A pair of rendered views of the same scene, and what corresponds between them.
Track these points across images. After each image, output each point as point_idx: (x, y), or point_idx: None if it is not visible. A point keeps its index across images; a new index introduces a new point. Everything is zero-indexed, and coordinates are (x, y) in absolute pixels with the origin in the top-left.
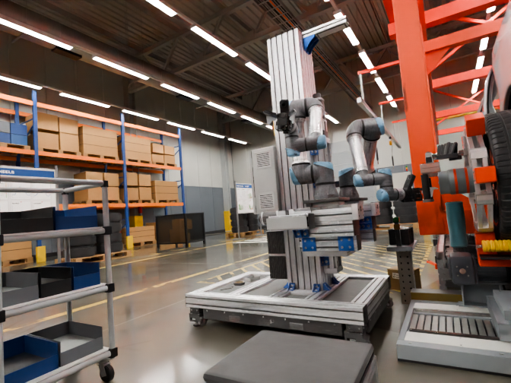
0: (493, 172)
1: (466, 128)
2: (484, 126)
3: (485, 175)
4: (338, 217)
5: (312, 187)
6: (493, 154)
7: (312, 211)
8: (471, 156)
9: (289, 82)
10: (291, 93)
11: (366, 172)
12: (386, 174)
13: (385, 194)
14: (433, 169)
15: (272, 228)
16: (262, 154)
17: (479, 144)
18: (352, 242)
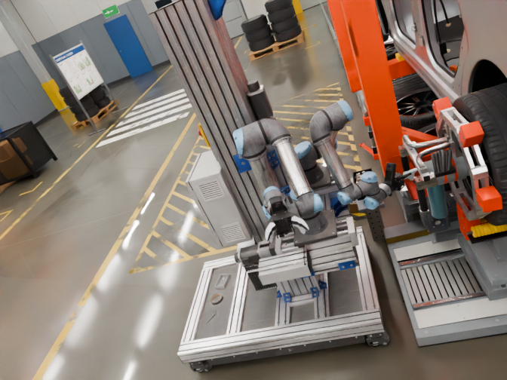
0: (500, 201)
1: (464, 142)
2: (481, 139)
3: (493, 205)
4: (336, 247)
5: None
6: (496, 176)
7: (304, 247)
8: (474, 178)
9: (213, 81)
10: (222, 98)
11: (351, 186)
12: (373, 182)
13: (376, 204)
14: (430, 185)
15: (269, 283)
16: (208, 185)
17: (477, 158)
18: (353, 261)
